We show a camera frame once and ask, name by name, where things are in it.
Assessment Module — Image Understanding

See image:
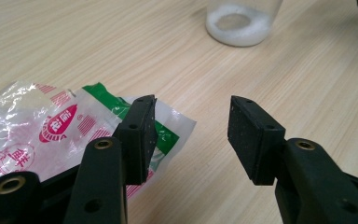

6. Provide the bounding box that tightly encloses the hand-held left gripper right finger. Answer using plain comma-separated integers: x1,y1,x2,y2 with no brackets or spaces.
227,95,358,224

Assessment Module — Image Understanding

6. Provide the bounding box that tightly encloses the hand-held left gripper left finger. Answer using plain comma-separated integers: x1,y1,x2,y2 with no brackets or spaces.
63,94,158,224

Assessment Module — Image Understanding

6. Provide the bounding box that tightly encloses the clear plastic bag red print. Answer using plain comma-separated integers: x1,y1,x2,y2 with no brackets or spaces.
0,80,198,200

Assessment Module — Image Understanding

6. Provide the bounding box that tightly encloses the clear jar with white powder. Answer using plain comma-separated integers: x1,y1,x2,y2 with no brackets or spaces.
204,0,283,48

